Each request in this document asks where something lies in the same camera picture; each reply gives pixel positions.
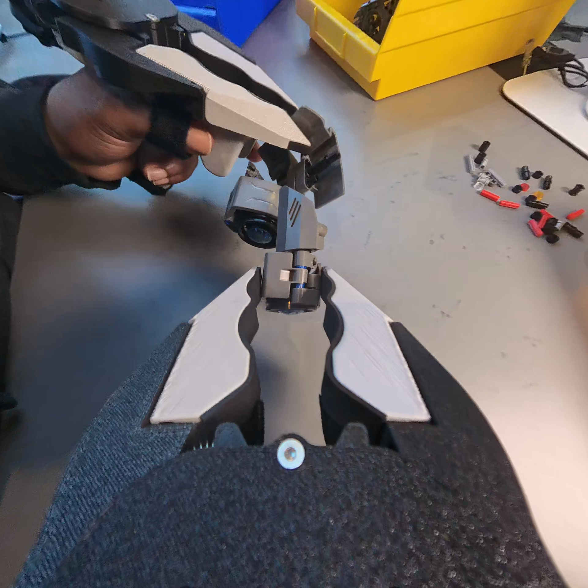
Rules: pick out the grey desk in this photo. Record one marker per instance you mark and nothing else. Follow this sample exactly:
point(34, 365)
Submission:
point(413, 298)

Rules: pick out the blue storage bin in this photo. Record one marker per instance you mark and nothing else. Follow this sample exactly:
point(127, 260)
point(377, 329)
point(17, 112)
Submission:
point(239, 18)

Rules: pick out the white rounded flat plate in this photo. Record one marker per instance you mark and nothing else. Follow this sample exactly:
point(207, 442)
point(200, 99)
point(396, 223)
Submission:
point(551, 105)

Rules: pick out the yellow storage bin with ledge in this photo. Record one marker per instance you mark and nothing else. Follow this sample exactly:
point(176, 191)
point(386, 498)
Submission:
point(436, 64)

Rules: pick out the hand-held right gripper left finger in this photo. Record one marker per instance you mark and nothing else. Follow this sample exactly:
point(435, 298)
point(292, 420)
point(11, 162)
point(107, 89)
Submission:
point(206, 363)

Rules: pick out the person's left forearm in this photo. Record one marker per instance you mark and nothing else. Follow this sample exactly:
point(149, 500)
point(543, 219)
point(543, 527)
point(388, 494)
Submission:
point(23, 138)

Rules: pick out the person's black printed clothing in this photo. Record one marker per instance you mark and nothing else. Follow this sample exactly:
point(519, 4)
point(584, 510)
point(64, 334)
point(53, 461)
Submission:
point(5, 298)

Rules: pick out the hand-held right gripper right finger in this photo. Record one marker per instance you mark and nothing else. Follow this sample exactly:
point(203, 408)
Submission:
point(372, 363)

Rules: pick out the pile of small brick parts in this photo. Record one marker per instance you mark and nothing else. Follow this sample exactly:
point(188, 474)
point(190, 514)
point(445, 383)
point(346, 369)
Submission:
point(489, 195)

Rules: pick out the grey toy brick wing assembly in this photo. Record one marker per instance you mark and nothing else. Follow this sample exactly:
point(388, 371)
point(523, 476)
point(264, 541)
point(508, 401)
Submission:
point(328, 174)

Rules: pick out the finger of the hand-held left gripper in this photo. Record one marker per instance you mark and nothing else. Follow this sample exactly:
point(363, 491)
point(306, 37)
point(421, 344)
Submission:
point(239, 108)
point(229, 57)

